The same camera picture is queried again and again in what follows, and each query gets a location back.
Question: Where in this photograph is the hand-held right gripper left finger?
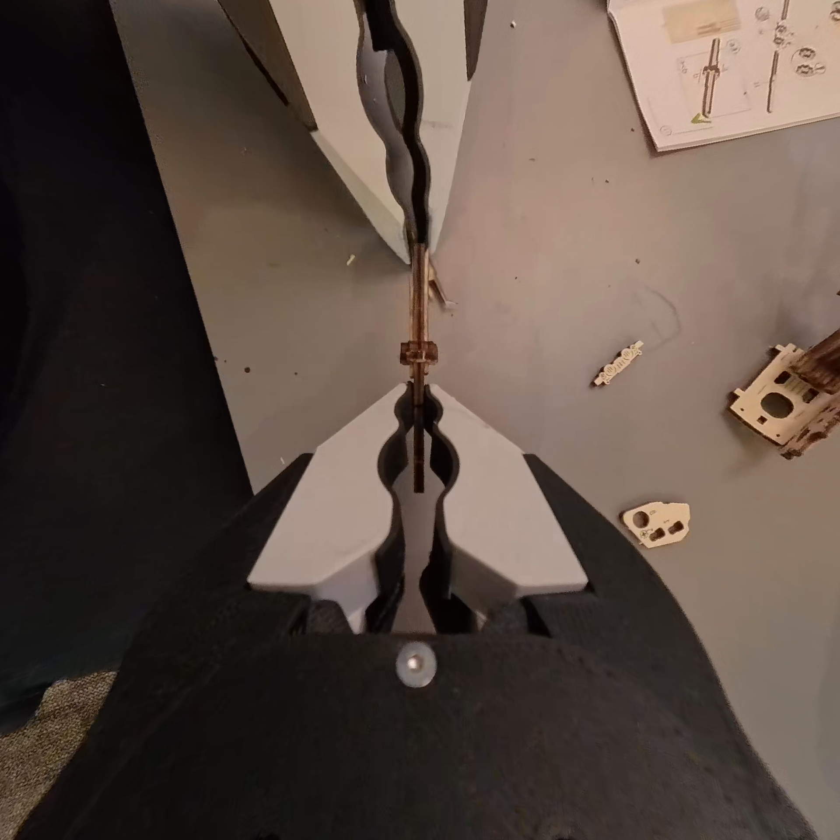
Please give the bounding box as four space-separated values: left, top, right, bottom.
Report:
248 382 411 634

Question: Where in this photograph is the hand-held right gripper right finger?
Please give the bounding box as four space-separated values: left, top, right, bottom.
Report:
420 384 588 634

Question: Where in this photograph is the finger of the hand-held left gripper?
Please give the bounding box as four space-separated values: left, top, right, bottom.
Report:
394 0 470 253
289 0 421 263

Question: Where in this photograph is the wooden axle rod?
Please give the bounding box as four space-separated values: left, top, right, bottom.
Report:
399 243 437 493

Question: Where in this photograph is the partly built wooden model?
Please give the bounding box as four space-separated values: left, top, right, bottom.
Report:
728 328 840 459

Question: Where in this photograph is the small wooden plate with holes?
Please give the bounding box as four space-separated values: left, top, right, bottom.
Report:
620 502 691 549

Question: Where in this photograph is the small engraved wooden strip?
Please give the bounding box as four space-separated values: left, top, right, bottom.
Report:
592 340 645 387

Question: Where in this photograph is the wooden scrap splinter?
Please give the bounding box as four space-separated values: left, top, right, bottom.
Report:
427 259 458 309

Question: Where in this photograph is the open instruction booklet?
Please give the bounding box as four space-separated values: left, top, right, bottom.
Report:
607 0 840 153

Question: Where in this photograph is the person's dark clothing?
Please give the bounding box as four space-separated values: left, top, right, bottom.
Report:
0 0 253 729

